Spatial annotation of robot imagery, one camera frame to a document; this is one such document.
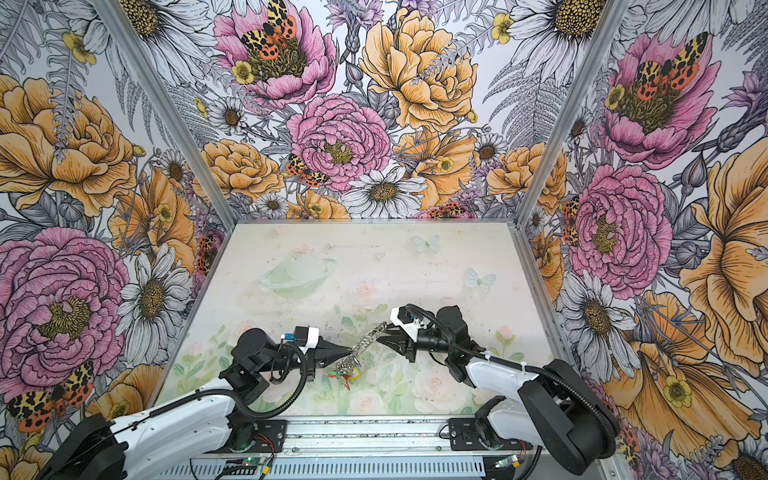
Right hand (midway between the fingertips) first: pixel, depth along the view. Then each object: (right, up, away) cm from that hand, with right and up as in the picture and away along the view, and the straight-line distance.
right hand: (381, 341), depth 77 cm
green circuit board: (-30, -26, -6) cm, 40 cm away
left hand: (-6, 0, -8) cm, 10 cm away
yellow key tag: (-6, -6, -6) cm, 10 cm away
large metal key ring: (-6, -1, -8) cm, 10 cm away
